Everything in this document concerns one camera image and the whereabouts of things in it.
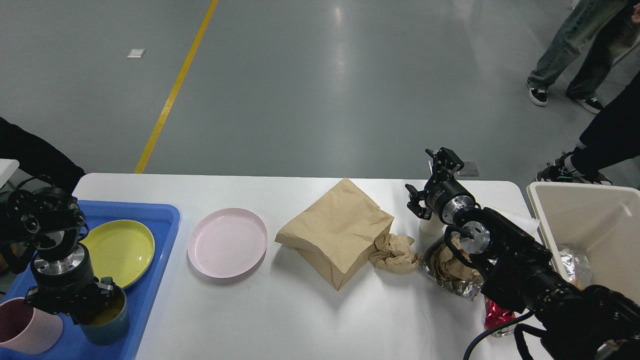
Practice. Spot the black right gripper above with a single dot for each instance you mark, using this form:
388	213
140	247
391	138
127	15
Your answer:
444	196

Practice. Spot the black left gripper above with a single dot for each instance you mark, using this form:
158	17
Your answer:
69	287

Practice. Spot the grey-blue mug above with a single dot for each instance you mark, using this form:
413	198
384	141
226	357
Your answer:
110	323

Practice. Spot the pink plate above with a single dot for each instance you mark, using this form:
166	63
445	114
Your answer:
227	243

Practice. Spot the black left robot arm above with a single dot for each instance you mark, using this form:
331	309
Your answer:
42	231

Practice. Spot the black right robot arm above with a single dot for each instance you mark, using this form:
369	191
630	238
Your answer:
595	323

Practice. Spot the floor outlet plate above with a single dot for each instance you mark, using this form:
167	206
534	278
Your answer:
469	169

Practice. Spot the pink cup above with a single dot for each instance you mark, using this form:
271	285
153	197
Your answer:
28	330

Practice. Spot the yellow plate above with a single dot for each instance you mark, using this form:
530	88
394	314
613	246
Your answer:
122	249

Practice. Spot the crumpled brown paper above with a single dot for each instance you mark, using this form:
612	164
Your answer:
394	253

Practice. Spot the crumpled foil with paper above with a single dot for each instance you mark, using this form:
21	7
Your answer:
449	273

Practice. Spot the brown paper bag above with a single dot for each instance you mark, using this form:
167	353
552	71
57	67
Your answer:
337	233

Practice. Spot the blue plastic tray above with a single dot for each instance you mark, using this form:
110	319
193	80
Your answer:
162	220

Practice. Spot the red foil wrapper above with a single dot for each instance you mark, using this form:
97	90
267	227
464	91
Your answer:
496	316

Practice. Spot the dark seated person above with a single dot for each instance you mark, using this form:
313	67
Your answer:
38	157

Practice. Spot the white side table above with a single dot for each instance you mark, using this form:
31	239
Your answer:
7	169

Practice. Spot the foil scrap in bin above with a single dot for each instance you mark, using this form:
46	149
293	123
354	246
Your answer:
577	266

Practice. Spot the beige waste bin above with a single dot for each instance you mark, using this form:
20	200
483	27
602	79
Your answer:
602	220

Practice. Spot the person in black clothes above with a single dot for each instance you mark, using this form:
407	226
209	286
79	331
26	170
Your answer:
611	137

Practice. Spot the person in blue jeans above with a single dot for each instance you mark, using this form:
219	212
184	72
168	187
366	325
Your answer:
610	26

